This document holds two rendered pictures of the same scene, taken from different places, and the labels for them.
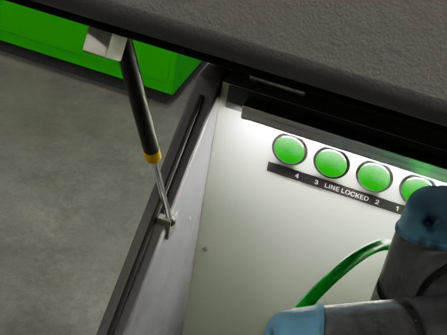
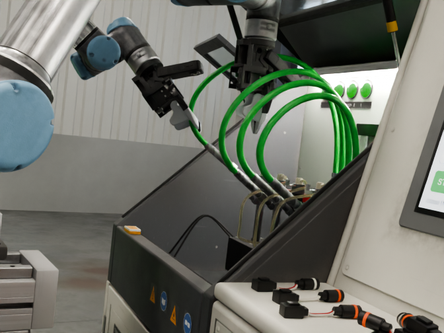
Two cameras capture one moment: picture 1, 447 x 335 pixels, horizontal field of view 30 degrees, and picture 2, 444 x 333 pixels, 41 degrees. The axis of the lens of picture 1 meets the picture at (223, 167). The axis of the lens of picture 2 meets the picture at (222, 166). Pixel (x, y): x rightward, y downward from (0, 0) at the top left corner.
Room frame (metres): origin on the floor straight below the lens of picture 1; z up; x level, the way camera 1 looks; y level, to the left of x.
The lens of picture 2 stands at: (-0.32, -1.24, 1.22)
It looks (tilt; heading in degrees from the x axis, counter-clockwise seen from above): 3 degrees down; 51
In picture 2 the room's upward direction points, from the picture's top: 7 degrees clockwise
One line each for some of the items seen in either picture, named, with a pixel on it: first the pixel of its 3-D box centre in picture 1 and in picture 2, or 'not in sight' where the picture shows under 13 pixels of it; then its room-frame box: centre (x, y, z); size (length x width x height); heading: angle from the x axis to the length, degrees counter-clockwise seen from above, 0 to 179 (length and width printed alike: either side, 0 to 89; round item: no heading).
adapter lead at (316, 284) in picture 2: not in sight; (287, 283); (0.38, -0.56, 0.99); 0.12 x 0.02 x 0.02; 167
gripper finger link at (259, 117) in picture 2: not in sight; (253, 113); (0.57, -0.21, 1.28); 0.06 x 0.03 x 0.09; 166
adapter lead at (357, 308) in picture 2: not in sight; (321, 310); (0.33, -0.69, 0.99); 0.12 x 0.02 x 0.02; 158
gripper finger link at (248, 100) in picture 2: not in sight; (247, 113); (0.58, -0.18, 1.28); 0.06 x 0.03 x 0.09; 166
